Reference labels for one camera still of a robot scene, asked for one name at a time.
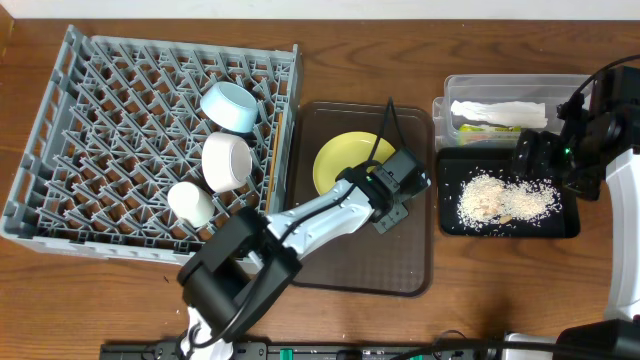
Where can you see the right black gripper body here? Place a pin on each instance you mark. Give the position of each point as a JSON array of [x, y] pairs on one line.
[[547, 159]]

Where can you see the green orange snack wrapper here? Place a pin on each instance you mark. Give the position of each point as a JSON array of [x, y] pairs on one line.
[[468, 128]]

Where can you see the yellow round plate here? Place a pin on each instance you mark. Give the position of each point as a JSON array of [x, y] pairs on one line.
[[345, 150]]

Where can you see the wooden chopstick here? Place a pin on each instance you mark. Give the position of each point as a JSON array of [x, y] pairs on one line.
[[280, 121], [272, 170]]

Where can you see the pink white small plate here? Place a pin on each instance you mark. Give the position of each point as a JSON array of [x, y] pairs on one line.
[[226, 162]]

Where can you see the light blue bowl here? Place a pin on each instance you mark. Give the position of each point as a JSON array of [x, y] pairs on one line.
[[230, 106]]

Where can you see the white paper cup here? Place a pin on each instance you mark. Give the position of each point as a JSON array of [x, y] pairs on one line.
[[191, 203]]

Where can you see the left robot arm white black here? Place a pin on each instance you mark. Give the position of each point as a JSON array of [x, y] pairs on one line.
[[234, 279]]

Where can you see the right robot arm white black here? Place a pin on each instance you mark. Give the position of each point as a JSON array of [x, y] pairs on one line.
[[599, 146]]

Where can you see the clear plastic waste bin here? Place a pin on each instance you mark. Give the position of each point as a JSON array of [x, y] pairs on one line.
[[550, 89]]

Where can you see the grey plastic dishwasher rack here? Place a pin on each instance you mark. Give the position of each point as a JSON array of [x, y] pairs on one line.
[[119, 124]]

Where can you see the white crumpled tissue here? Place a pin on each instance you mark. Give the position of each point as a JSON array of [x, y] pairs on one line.
[[505, 114]]

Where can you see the brown plastic serving tray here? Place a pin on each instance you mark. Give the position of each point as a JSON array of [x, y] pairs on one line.
[[396, 263]]

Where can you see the black rectangular tray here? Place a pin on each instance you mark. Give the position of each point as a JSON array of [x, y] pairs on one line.
[[456, 166]]

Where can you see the spilled rice pile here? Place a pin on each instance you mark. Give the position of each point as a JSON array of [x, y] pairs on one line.
[[488, 200]]

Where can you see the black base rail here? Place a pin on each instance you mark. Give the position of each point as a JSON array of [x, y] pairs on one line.
[[169, 349]]

